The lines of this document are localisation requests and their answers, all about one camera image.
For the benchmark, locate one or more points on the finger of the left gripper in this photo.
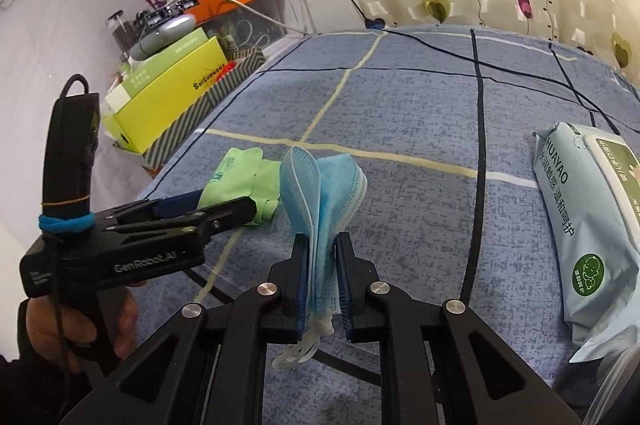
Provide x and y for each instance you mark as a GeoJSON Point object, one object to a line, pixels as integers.
{"type": "Point", "coordinates": [220, 217]}
{"type": "Point", "coordinates": [159, 208]}

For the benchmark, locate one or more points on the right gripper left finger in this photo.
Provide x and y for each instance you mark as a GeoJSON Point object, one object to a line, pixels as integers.
{"type": "Point", "coordinates": [290, 276]}

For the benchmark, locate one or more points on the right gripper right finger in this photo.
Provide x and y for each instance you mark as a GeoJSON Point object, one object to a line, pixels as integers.
{"type": "Point", "coordinates": [354, 278]}

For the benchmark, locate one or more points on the green microfibre cloth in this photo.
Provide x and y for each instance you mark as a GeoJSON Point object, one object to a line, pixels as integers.
{"type": "Point", "coordinates": [245, 173]}

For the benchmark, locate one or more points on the blue face mask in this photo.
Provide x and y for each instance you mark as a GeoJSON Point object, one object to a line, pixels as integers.
{"type": "Point", "coordinates": [321, 197]}

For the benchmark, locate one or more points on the left hand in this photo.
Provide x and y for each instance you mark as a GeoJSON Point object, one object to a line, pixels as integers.
{"type": "Point", "coordinates": [42, 329]}

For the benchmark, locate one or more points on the yellow green cardboard box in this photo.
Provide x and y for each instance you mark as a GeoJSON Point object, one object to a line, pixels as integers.
{"type": "Point", "coordinates": [145, 117]}

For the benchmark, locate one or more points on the light green flat box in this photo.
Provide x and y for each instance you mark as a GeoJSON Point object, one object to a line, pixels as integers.
{"type": "Point", "coordinates": [149, 70]}

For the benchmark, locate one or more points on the striped tray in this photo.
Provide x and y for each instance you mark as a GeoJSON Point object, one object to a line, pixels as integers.
{"type": "Point", "coordinates": [247, 62]}

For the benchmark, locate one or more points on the grey speaker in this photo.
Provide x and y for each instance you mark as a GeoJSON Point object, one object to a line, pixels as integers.
{"type": "Point", "coordinates": [164, 35]}

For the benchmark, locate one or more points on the wet wipes pack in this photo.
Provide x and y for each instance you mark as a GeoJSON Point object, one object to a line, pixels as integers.
{"type": "Point", "coordinates": [590, 183]}

